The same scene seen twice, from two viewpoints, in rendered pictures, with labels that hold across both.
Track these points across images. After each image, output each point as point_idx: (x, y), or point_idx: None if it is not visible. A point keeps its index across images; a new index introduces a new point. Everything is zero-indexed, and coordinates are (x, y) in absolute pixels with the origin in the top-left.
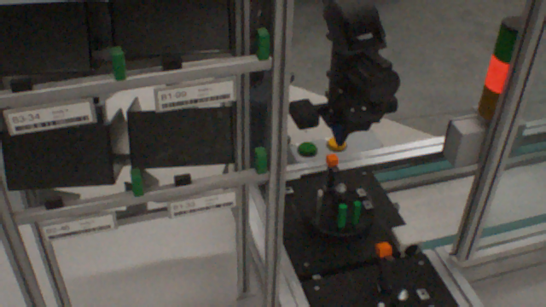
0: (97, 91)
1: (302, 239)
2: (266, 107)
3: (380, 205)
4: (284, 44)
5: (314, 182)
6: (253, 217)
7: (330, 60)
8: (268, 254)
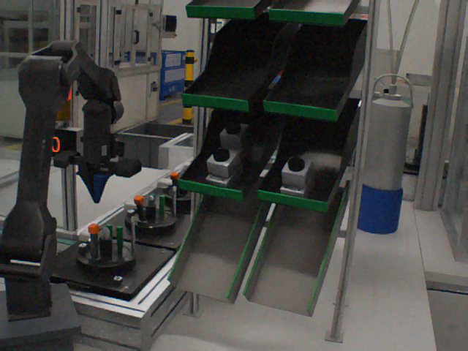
0: None
1: (147, 260)
2: None
3: (71, 253)
4: None
5: (88, 279)
6: (160, 287)
7: (106, 122)
8: None
